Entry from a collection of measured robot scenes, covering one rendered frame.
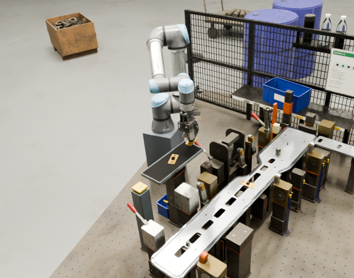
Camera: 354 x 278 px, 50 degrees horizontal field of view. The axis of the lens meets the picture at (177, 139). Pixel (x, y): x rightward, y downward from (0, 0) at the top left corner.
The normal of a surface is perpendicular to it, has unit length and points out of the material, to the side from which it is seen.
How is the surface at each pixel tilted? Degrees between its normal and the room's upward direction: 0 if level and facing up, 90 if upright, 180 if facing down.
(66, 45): 90
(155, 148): 90
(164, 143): 90
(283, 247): 0
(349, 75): 90
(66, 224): 0
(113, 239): 0
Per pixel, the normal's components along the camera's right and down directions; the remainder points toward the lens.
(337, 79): -0.65, 0.47
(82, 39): 0.48, 0.46
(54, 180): -0.07, -0.83
